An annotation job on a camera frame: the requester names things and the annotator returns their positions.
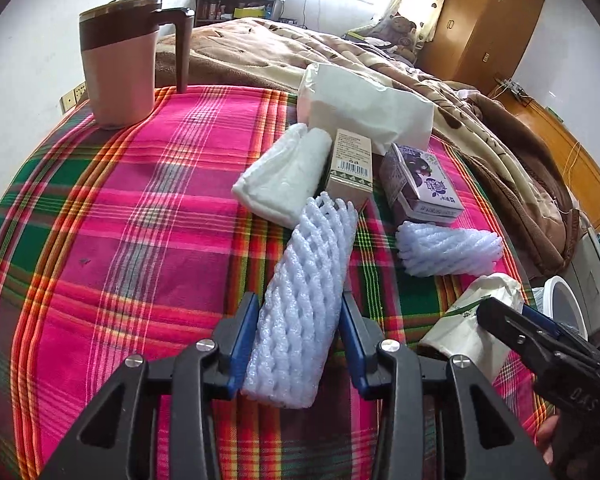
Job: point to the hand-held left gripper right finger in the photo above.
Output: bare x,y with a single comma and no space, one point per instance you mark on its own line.
352,347

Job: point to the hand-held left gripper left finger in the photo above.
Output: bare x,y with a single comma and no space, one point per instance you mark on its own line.
240,347

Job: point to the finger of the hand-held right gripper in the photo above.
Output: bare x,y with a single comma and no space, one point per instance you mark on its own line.
510,327
545,327

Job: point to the white rimmed trash bin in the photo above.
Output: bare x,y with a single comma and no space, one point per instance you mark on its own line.
565,305

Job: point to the white paper bag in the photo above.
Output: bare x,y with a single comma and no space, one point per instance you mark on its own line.
475,327

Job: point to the white foam fruit net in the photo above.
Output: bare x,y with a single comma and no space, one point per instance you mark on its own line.
302,300
447,252

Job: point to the person's right hand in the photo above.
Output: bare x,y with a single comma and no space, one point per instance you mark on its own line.
547,440

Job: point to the grey bedside cabinet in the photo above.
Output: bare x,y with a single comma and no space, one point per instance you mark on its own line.
597,270

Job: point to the pink green plaid cloth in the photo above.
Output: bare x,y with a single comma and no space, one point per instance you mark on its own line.
145,240

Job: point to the purple drink carton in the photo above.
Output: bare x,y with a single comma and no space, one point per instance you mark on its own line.
420,185

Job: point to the wooden headboard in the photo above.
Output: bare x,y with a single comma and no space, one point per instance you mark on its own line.
570,160

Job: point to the folded white tissue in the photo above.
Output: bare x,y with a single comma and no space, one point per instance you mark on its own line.
282,180

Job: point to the beige cardboard box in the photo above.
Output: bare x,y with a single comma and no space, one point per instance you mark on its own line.
350,170

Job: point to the brown patterned blanket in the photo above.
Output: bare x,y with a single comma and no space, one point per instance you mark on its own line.
430,105

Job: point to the white tissue pack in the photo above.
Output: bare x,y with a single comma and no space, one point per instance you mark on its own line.
365,102

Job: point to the wooden wardrobe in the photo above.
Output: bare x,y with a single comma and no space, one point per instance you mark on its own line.
485,20

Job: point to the pink mug with brown lid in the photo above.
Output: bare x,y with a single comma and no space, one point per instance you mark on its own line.
122,60

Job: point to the brown teddy bear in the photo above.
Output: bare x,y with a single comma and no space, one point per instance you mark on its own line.
402,35

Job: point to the cluttered storage shelf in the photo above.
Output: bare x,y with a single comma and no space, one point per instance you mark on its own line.
240,5

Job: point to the wall socket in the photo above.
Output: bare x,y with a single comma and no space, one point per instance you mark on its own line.
74,96

